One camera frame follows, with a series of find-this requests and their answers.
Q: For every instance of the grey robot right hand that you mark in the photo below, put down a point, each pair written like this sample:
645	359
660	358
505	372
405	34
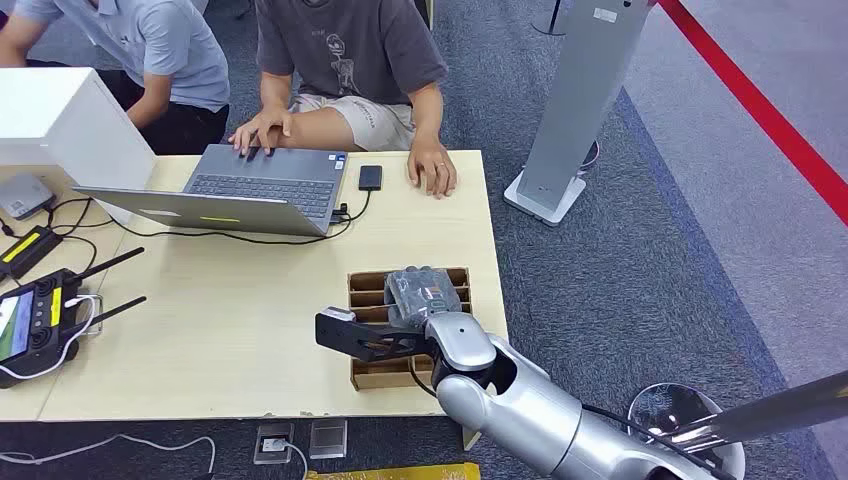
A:
416	295

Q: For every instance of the person's left hand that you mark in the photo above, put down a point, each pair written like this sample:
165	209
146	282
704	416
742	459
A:
432	169

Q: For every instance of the person's right hand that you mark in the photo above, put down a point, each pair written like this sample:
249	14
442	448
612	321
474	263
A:
262	129

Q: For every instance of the person's right forearm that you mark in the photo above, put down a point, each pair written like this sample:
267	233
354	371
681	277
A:
275	93

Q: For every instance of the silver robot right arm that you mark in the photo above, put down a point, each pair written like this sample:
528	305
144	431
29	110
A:
530	411

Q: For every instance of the person's left forearm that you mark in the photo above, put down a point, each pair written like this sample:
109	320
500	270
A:
427	112

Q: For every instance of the slotted cardboard card holder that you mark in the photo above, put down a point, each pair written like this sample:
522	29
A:
371	374

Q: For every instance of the person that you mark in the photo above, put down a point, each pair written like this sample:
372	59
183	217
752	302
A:
159	60
351	53

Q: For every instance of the grey open laptop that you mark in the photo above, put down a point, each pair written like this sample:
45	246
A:
265	182

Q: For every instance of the black external drive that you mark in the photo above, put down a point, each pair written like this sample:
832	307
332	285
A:
370	177

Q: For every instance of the silver kiosk stand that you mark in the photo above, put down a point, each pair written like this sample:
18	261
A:
583	99

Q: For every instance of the closed floor socket plate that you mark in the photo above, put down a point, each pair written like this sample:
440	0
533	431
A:
328	438

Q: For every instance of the yellow strip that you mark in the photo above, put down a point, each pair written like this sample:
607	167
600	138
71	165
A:
397	473

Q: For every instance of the white box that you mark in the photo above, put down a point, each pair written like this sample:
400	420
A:
60	126

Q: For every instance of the small grey device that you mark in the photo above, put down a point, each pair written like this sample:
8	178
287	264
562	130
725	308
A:
23	195

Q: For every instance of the black adapter with yellow label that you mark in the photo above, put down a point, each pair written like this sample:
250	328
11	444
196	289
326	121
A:
26	250

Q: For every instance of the black remote controller with antennas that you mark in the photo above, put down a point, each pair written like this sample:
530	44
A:
33	324

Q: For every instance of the red floor tape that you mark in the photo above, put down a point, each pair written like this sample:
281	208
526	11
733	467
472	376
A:
762	109

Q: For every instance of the chrome stanchion with round base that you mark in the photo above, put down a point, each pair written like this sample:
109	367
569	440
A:
742	414

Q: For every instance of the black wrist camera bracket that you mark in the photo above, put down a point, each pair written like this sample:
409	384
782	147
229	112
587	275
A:
358	336

